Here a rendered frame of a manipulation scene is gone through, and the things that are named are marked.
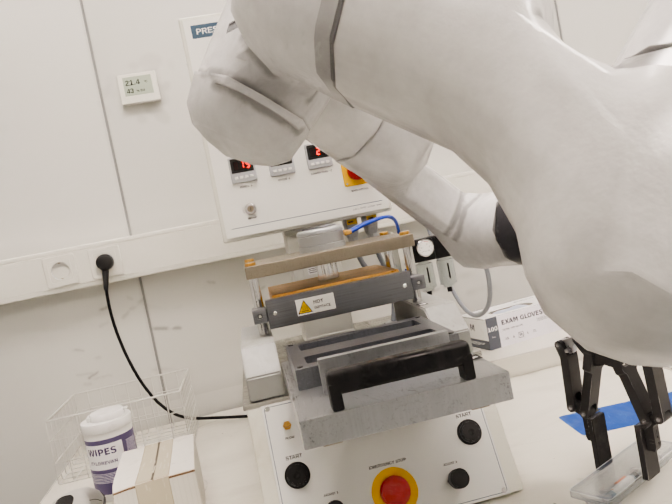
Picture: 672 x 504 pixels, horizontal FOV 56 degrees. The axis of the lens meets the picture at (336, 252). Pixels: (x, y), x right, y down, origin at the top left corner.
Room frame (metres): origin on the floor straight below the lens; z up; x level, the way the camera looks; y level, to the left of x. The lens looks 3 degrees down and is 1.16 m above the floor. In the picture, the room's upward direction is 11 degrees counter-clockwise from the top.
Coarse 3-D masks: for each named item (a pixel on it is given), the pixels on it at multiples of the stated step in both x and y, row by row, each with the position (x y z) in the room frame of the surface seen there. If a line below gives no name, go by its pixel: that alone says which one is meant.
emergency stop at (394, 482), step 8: (384, 480) 0.82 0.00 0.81; (392, 480) 0.82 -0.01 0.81; (400, 480) 0.82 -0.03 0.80; (384, 488) 0.81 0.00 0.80; (392, 488) 0.81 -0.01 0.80; (400, 488) 0.81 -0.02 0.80; (408, 488) 0.81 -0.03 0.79; (384, 496) 0.81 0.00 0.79; (392, 496) 0.81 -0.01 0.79; (400, 496) 0.81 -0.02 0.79; (408, 496) 0.81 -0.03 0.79
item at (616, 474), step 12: (636, 444) 0.86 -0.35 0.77; (624, 456) 0.83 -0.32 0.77; (636, 456) 0.82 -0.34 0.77; (660, 456) 0.81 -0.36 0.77; (600, 468) 0.81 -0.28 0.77; (612, 468) 0.80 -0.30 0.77; (624, 468) 0.80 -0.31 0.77; (636, 468) 0.79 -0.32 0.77; (588, 480) 0.78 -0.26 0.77; (600, 480) 0.78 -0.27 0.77; (612, 480) 0.77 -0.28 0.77; (624, 480) 0.77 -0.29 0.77; (588, 492) 0.75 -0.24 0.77; (600, 492) 0.75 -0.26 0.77; (612, 492) 0.74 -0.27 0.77
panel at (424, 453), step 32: (288, 416) 0.86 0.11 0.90; (448, 416) 0.86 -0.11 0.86; (480, 416) 0.87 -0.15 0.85; (288, 448) 0.84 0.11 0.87; (320, 448) 0.84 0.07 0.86; (352, 448) 0.84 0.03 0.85; (384, 448) 0.84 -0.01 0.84; (416, 448) 0.84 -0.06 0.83; (448, 448) 0.85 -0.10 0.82; (480, 448) 0.85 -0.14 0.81; (320, 480) 0.82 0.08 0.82; (352, 480) 0.82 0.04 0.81; (416, 480) 0.83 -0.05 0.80; (480, 480) 0.83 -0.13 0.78
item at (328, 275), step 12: (324, 264) 1.06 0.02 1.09; (336, 264) 1.07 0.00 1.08; (324, 276) 1.06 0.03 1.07; (336, 276) 1.07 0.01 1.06; (348, 276) 1.05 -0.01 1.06; (360, 276) 1.01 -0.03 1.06; (372, 276) 1.00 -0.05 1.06; (276, 288) 1.09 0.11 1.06; (288, 288) 1.04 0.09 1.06; (300, 288) 1.00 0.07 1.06; (312, 288) 0.99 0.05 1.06
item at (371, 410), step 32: (352, 352) 0.69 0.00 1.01; (384, 352) 0.70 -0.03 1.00; (288, 384) 0.77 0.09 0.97; (384, 384) 0.68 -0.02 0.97; (416, 384) 0.66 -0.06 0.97; (448, 384) 0.64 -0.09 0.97; (480, 384) 0.64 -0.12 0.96; (320, 416) 0.62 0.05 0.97; (352, 416) 0.62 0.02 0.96; (384, 416) 0.62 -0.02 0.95; (416, 416) 0.63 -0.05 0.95
